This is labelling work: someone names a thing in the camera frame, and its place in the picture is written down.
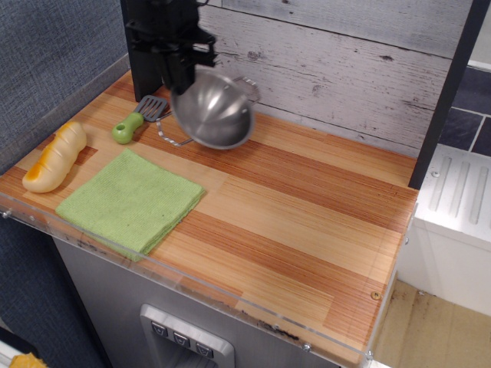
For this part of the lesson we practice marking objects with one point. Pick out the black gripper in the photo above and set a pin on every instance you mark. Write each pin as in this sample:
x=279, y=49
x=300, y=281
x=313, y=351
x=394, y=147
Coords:
x=171, y=29

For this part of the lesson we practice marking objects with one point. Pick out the silver metal bowl with handles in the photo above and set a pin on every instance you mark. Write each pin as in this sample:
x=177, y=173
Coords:
x=215, y=111

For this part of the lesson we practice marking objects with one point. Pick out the green folded cloth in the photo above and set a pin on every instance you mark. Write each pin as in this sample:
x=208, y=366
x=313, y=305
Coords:
x=131, y=204

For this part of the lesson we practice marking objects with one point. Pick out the yellow toy bread loaf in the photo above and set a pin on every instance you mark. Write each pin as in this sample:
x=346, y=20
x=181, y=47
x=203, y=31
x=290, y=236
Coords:
x=56, y=159

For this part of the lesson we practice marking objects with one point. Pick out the clear acrylic front guard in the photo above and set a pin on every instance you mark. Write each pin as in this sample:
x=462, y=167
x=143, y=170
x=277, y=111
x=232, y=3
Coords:
x=113, y=288

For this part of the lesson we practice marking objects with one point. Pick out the grey toy fridge dispenser panel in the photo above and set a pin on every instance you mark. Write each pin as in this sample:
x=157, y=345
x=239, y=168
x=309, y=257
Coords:
x=176, y=343

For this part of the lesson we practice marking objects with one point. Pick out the yellow object bottom left corner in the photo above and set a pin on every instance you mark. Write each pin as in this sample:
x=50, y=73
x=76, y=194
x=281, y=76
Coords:
x=27, y=361

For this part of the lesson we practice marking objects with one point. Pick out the white toy sink unit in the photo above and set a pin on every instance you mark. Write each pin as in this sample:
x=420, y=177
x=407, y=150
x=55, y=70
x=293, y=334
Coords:
x=447, y=249

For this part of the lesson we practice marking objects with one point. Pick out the green handled grey toy spatula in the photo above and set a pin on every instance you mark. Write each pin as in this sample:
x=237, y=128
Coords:
x=149, y=109

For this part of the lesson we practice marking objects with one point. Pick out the black right vertical post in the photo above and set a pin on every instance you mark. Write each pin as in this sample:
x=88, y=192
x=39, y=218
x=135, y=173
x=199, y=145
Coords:
x=464, y=49

